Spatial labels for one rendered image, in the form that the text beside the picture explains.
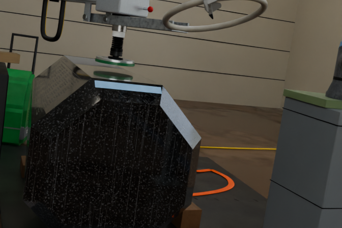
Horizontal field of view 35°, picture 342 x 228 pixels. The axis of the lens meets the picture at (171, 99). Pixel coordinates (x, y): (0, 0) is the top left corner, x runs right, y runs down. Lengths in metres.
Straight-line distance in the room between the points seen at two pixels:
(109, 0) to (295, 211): 1.42
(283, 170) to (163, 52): 5.84
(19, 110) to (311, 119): 2.56
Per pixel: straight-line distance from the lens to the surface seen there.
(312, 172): 2.48
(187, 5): 2.31
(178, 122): 2.50
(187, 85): 8.55
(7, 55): 3.07
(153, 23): 2.70
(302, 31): 9.26
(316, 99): 2.47
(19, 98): 4.39
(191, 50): 8.50
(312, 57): 8.97
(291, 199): 2.60
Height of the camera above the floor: 1.09
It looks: 7 degrees down
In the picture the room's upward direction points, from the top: 8 degrees clockwise
